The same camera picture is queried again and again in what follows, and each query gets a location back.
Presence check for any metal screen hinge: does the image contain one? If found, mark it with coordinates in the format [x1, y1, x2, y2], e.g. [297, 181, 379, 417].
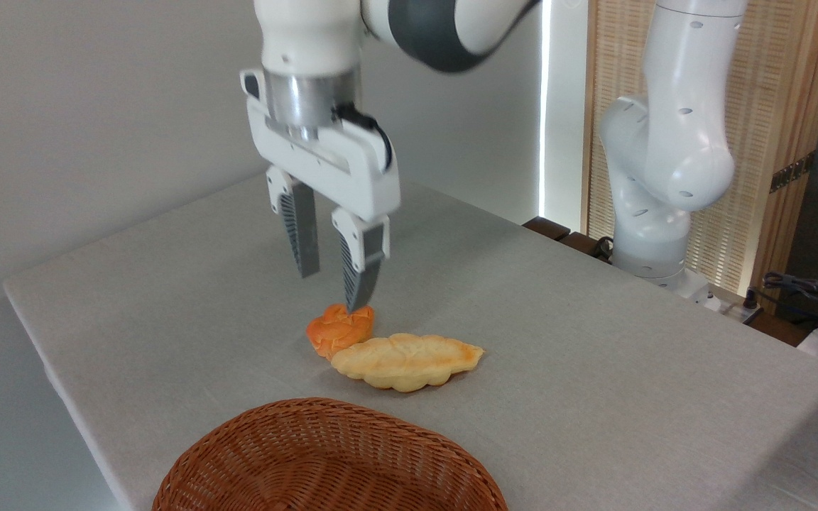
[770, 152, 816, 194]

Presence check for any black cable bundle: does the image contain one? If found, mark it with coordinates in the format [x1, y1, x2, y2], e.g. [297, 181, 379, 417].
[763, 272, 818, 334]

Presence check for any dark brown wooden stand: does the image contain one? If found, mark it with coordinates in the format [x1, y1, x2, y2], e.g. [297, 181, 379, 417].
[523, 216, 612, 263]

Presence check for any wooden slatted folding screen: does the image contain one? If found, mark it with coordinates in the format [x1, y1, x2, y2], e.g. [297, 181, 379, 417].
[583, 0, 818, 313]

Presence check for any round orange bread roll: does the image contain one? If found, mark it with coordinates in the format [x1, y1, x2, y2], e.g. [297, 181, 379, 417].
[306, 304, 376, 361]

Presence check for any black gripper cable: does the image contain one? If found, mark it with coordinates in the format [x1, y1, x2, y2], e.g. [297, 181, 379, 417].
[334, 103, 393, 171]

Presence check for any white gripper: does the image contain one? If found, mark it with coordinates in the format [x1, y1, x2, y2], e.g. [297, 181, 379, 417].
[240, 67, 401, 313]

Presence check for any long pale braided bread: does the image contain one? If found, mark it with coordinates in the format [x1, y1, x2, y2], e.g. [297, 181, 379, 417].
[330, 333, 486, 392]

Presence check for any grey tablecloth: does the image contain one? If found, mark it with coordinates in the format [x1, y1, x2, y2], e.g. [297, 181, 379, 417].
[3, 177, 818, 511]

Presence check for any brown wicker basket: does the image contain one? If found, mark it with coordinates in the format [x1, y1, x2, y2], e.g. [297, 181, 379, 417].
[152, 397, 509, 511]

